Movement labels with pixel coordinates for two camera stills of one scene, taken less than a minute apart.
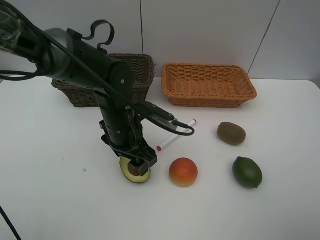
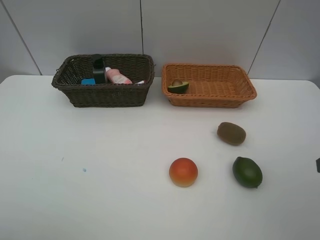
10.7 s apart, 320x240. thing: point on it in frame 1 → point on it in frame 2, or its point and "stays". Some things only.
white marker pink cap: (179, 129) → (140, 82)
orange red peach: (183, 172) stays
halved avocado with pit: (131, 172) → (178, 87)
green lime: (247, 172) stays
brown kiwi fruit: (231, 133) stays
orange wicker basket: (207, 85) stays
